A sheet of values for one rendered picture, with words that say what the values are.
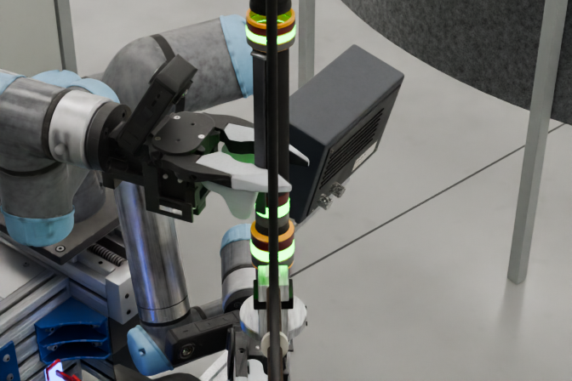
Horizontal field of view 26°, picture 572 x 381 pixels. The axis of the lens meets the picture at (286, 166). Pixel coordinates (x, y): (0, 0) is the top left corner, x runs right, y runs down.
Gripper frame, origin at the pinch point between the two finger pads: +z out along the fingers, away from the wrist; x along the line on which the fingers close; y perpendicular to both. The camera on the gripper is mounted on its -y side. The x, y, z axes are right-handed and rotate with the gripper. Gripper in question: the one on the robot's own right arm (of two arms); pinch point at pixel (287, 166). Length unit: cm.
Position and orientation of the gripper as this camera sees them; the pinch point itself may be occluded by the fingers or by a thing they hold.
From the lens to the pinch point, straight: 117.2
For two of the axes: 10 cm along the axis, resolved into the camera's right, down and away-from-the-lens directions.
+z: 9.2, 2.4, -3.2
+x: -4.0, 5.4, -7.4
